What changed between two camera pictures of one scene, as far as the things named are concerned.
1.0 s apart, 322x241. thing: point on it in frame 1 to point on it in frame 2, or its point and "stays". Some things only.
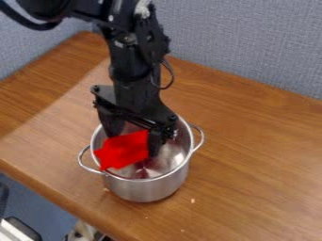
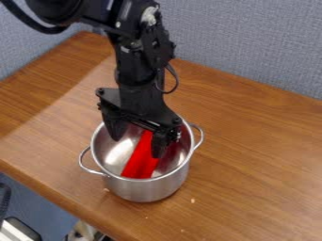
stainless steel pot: (155, 178) stays
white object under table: (80, 232) stays
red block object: (123, 150) to (140, 163)
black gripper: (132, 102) stays
